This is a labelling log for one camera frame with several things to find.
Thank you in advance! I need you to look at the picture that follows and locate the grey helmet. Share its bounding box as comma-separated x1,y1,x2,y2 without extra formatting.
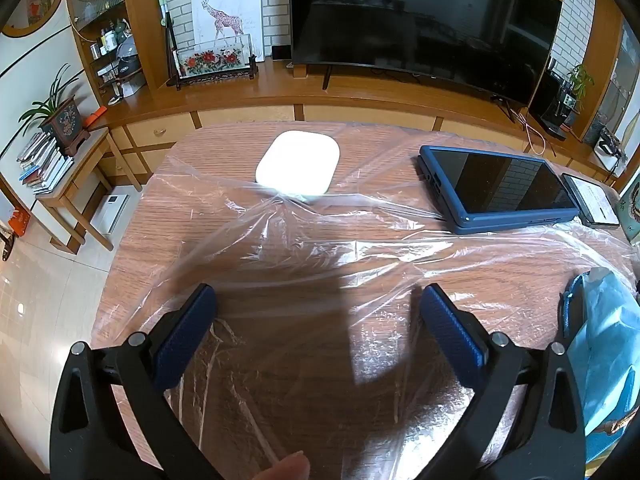
114,40,143,81

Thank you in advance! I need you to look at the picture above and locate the floral glass panel on stand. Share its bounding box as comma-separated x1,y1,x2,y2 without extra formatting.
167,34,262,91

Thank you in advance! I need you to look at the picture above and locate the round framed wall picture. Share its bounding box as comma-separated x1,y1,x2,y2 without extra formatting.
0,0,65,38

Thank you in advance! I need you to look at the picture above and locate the white floor appliance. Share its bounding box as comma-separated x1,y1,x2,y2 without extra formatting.
90,194,130,235

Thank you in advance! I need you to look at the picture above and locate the black flat television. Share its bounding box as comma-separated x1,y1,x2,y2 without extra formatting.
287,0,563,122

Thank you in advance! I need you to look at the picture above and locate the wooden television cabinet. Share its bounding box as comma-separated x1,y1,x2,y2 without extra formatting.
65,0,631,191

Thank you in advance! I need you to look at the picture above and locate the wooden side table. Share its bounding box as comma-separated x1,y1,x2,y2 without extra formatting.
35,127,143,255

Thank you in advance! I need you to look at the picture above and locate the tablet in blue case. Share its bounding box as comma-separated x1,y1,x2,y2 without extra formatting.
418,145,580,235

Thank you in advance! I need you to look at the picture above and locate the white rounded box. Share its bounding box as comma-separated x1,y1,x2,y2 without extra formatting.
255,131,341,197

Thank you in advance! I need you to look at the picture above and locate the patterned green mug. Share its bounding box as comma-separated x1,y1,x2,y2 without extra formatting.
619,180,640,251

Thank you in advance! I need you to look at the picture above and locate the person's left hand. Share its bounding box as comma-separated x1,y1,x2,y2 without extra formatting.
250,451,311,480

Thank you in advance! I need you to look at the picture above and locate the black smartphone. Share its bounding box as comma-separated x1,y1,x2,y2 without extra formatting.
561,172,621,227

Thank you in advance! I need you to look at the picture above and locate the potted plant in dark pot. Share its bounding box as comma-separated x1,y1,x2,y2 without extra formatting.
19,64,92,157

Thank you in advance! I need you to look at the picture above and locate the light blue fabric bag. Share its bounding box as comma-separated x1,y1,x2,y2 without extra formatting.
560,267,640,466

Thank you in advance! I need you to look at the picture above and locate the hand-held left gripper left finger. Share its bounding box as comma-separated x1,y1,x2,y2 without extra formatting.
49,282,226,480

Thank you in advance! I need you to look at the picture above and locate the stack of books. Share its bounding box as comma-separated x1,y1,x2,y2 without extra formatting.
16,131,75,195

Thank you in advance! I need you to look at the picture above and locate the black and white gadget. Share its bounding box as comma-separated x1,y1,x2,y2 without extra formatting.
595,125,628,171

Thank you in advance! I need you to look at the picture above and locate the orange box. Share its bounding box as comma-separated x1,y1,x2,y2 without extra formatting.
9,210,32,237

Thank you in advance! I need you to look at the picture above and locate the black coffee machine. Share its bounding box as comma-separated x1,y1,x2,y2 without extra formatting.
529,70,581,141

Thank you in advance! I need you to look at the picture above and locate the pale loose cable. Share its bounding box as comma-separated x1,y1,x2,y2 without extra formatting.
515,107,558,157

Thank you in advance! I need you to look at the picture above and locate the small green houseplant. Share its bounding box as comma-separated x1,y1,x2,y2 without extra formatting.
566,64,596,111

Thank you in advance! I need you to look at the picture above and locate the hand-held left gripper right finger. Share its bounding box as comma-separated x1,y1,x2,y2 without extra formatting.
417,282,587,480

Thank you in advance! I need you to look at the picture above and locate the group of small jars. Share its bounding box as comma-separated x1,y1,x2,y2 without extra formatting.
89,19,126,57

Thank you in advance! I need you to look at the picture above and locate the giraffe picture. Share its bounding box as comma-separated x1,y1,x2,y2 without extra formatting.
191,0,265,58

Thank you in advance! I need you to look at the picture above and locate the clear plastic table sheet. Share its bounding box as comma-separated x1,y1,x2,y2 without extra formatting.
90,120,640,480

